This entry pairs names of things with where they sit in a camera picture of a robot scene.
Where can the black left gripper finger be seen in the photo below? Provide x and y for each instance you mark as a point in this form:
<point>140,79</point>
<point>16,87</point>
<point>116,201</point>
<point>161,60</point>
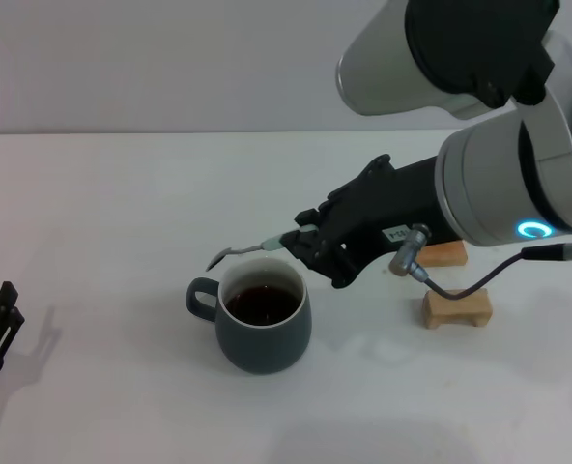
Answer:
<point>3,328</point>

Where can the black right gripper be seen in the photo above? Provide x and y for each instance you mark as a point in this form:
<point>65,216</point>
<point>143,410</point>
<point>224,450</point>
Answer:
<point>402,203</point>

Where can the dark grey ceramic cup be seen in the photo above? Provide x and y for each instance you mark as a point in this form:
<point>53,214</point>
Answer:
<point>266,348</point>

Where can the dark coffee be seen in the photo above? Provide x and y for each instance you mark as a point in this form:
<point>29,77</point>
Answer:
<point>262,304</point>

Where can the flat wooden block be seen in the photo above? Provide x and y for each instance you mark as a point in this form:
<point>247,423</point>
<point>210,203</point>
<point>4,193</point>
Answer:
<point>448,253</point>

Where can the notched wooden block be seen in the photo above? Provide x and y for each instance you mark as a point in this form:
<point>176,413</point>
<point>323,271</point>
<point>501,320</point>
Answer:
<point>460,311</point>

